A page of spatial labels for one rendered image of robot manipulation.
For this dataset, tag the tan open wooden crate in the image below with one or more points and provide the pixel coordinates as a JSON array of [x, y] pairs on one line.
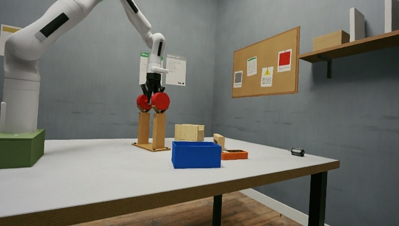
[[188, 132]]

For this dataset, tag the orange pocket multimeter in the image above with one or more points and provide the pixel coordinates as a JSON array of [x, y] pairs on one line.
[[234, 155]]

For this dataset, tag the wooden cradle stand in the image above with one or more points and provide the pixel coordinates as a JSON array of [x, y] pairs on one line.
[[159, 123]]

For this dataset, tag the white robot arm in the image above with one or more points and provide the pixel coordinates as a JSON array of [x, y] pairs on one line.
[[21, 88]]

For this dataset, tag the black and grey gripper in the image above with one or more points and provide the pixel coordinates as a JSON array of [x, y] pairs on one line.
[[153, 84]]

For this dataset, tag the blue open bin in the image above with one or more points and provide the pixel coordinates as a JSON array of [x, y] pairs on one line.
[[196, 155]]

